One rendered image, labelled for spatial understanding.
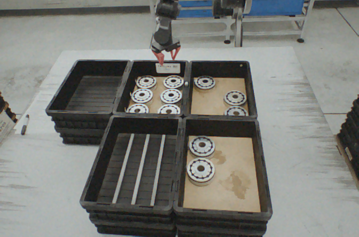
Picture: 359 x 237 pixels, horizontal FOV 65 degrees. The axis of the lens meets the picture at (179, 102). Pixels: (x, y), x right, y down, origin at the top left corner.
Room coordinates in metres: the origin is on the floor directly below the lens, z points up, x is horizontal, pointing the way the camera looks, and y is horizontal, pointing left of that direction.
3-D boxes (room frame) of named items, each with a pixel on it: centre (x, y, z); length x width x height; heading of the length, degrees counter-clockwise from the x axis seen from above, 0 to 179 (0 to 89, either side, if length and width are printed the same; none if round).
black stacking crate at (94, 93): (1.06, 0.41, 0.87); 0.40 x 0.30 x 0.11; 172
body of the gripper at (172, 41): (1.00, 0.04, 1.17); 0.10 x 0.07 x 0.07; 126
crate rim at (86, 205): (0.62, 0.17, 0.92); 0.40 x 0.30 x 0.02; 172
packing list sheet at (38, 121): (1.13, 0.74, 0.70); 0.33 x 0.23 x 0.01; 175
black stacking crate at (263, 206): (0.58, -0.13, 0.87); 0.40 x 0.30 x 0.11; 172
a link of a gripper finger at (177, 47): (1.01, 0.02, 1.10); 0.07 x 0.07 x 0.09; 36
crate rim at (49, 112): (1.06, 0.41, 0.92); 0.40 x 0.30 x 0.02; 172
